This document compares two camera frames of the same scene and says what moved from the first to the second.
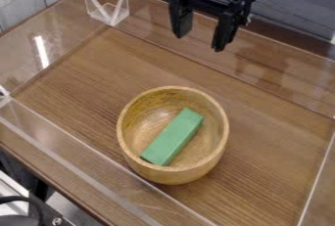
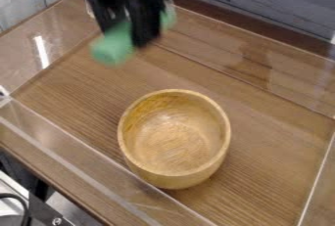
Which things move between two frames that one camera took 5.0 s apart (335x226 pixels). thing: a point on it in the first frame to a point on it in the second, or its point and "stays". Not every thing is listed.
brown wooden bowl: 143,115 stays
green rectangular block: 174,136 to 113,49
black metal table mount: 52,218 stays
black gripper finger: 181,10 to 110,13
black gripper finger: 225,30 to 145,17
